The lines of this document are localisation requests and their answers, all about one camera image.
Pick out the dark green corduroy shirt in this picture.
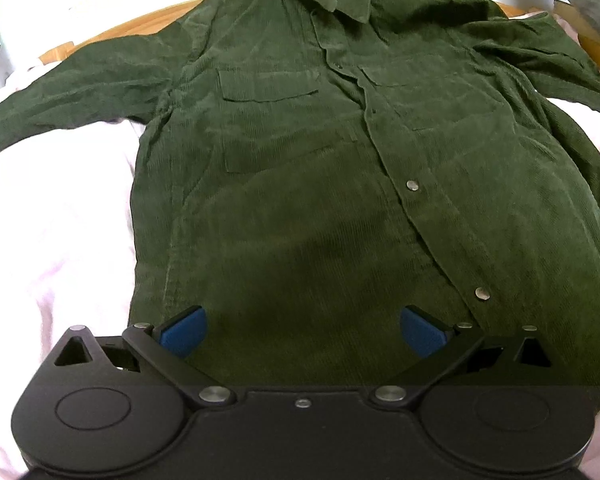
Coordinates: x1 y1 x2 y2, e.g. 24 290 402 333
0 0 600 385

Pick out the pink bed sheet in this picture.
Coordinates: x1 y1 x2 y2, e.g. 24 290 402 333
0 12 600 480

